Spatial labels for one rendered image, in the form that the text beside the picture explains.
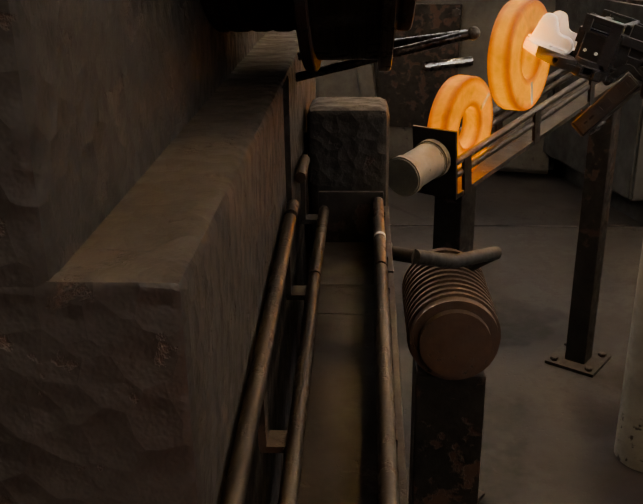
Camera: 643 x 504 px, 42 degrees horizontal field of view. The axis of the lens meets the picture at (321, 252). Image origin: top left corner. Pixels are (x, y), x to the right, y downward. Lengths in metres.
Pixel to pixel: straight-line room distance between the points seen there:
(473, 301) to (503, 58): 0.33
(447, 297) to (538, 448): 0.72
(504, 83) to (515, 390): 0.96
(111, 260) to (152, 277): 0.03
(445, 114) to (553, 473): 0.79
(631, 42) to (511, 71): 0.16
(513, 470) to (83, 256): 1.42
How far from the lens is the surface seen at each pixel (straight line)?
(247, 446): 0.48
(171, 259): 0.37
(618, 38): 1.19
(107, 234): 0.41
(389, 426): 0.57
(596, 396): 2.01
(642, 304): 1.64
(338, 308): 0.81
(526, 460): 1.77
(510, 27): 1.21
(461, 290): 1.17
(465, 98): 1.30
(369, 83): 3.55
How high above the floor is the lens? 1.01
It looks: 22 degrees down
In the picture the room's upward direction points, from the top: 1 degrees counter-clockwise
